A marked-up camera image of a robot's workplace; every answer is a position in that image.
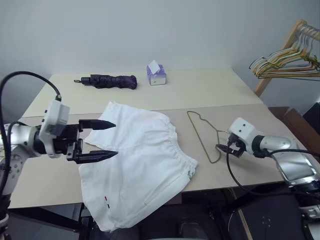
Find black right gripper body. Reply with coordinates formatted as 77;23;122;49
226;133;248;159

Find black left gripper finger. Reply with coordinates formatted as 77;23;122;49
78;119;117;131
75;150;119;165

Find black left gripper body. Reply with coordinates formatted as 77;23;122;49
52;119;85;163

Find olive wire hanger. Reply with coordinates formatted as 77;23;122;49
186;110;230;165

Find white shorts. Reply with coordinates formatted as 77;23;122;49
78;100;199;234

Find folded dark purple umbrella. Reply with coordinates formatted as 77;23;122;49
73;73;139;90

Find brown wooden cabinet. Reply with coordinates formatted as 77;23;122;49
268;106;320;162

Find thin wooden stick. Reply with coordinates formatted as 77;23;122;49
231;187;254;240

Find purple white tissue box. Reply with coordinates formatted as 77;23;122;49
146;59;168;87

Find black plate with dots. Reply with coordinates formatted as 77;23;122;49
228;192;315;240

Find black box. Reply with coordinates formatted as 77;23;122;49
301;100;320;126

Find bunch of hanging hangers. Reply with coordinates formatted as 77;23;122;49
251;44;320;76

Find wooden clothes rack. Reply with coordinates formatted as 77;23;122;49
253;19;320;99

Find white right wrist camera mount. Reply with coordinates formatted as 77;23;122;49
227;117;259;149

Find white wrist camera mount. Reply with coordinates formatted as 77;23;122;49
227;117;259;149
38;99;71;160

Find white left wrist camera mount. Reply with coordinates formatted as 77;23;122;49
38;99;71;160

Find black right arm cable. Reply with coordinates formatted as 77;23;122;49
225;147;320;198

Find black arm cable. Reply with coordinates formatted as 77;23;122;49
225;147;320;198
0;71;63;196

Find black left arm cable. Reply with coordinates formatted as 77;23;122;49
0;71;63;196

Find black table frame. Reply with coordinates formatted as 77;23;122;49
6;201;97;240

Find green wire hanger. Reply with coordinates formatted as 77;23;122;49
257;53;320;82

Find white wire hanger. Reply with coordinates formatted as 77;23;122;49
268;29;320;66

